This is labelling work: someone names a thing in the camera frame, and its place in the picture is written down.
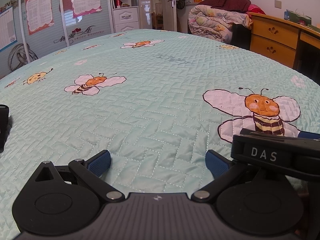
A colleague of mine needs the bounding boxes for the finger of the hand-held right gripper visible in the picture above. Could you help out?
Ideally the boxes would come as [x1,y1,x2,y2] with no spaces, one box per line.
[298,131,320,141]

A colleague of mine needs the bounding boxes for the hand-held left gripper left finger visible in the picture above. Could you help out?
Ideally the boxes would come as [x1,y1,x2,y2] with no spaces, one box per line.
[35,149,125,202]

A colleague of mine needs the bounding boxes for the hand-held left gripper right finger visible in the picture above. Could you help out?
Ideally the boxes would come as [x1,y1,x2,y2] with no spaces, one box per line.
[191,149,253,203]

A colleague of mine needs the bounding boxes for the black pants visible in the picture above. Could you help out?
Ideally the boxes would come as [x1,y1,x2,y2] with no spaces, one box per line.
[0,104,12,153]

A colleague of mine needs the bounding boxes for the bee print quilted bedspread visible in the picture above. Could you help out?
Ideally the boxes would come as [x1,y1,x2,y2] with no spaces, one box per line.
[0,28,320,240]

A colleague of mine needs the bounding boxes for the yellow wooden desk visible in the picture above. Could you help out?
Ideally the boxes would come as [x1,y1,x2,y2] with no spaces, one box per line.
[246,12,320,87]

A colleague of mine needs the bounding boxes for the green gift bag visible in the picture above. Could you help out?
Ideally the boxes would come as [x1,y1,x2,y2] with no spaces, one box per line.
[284,9,312,26]

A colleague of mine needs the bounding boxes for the white sliding door wardrobe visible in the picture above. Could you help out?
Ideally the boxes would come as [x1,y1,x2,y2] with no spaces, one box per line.
[0,0,140,79]

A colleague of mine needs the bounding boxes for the bright red cloth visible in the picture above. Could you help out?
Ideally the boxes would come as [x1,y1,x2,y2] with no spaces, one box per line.
[246,4,266,15]

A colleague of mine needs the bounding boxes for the rolled floral quilt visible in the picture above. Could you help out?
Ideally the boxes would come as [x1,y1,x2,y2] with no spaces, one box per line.
[188,4,253,42]

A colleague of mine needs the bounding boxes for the white drawer cabinet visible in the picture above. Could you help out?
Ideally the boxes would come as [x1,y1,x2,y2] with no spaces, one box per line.
[112,6,140,33]

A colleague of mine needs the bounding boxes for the wooden chair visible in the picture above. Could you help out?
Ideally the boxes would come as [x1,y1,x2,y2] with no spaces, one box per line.
[152,12,164,30]

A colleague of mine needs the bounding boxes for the white door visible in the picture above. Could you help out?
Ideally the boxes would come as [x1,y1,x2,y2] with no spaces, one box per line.
[164,0,178,32]

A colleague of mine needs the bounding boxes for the dark red blanket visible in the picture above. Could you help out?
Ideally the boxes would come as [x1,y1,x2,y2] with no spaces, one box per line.
[199,0,252,13]

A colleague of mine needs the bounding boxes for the orange bordered paper poster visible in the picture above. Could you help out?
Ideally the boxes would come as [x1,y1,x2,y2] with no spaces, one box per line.
[25,0,55,36]

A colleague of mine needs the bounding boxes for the blue bordered paper poster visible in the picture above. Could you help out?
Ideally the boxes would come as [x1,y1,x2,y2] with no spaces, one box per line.
[0,6,17,52]

